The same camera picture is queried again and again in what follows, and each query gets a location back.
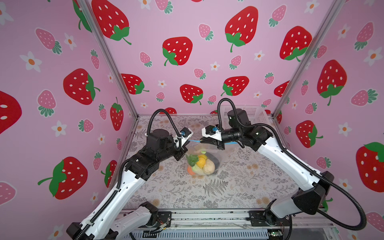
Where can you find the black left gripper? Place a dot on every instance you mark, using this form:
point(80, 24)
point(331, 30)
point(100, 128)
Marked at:
point(180, 153)

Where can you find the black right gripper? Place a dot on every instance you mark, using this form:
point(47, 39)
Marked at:
point(214, 141)

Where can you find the white plastic mesh basket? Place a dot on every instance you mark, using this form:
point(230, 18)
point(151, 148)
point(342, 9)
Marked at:
point(256, 114)

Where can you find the white radish with leaves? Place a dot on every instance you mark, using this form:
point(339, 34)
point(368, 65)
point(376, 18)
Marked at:
point(192, 161)

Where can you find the orange tangerine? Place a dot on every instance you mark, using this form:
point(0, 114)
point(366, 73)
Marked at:
point(190, 171)

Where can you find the dark green cucumber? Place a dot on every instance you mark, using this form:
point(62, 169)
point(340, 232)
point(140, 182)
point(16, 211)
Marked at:
point(214, 159)

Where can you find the clear zip bag blue zipper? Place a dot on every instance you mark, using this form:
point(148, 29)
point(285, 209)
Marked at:
point(197, 148)

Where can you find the beige pear shaped fruit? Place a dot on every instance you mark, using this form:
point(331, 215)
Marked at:
point(209, 167)

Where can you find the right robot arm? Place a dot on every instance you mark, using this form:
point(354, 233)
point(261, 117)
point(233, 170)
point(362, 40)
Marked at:
point(313, 185)

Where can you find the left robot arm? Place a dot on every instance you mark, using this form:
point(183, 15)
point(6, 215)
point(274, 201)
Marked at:
point(103, 223)

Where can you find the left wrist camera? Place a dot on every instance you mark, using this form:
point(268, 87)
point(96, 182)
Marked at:
point(186, 134)

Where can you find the aluminium right corner post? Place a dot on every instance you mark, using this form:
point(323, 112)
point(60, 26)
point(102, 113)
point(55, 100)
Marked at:
point(324, 27)

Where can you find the aluminium corner post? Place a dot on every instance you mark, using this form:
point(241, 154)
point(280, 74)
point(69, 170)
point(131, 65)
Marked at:
point(324, 27)
point(91, 19)

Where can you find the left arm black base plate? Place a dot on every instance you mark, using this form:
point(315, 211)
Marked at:
point(158, 219)

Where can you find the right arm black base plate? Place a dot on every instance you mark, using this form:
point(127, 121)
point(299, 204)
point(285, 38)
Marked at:
point(260, 218)

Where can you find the aluminium front rail frame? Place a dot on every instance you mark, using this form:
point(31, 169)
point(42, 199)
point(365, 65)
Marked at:
point(231, 224)

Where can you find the aluminium left corner post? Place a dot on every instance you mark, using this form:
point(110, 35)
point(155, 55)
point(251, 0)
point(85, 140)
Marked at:
point(91, 19)

